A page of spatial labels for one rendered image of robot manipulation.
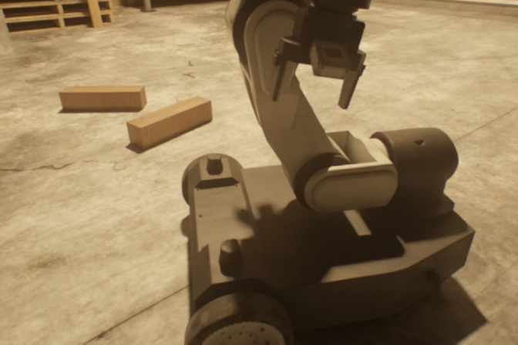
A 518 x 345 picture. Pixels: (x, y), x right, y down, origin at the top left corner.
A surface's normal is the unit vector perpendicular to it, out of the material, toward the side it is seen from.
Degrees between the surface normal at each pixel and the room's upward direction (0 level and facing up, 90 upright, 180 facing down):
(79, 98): 90
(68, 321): 0
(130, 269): 0
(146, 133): 90
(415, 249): 0
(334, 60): 32
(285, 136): 90
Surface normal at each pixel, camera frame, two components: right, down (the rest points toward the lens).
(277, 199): -0.01, -0.88
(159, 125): 0.77, 0.29
